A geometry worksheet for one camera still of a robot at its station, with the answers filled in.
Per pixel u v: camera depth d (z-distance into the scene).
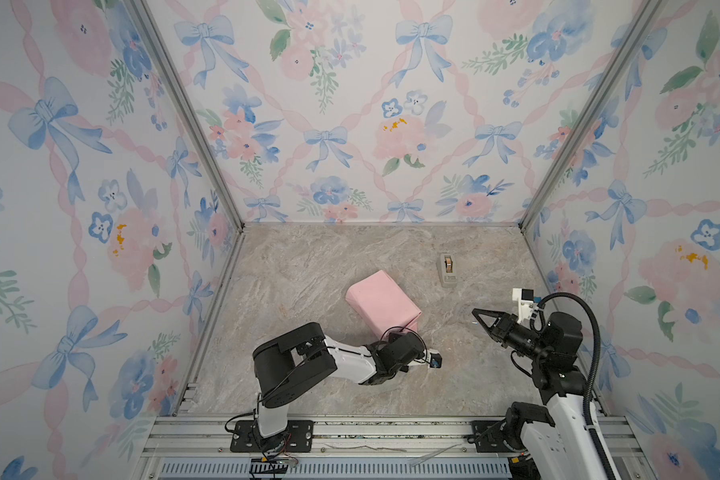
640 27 0.70
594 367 0.52
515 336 0.66
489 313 0.72
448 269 1.03
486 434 0.73
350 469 0.70
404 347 0.68
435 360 0.77
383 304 0.90
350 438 0.75
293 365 0.51
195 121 0.89
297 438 0.75
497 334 0.66
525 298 0.70
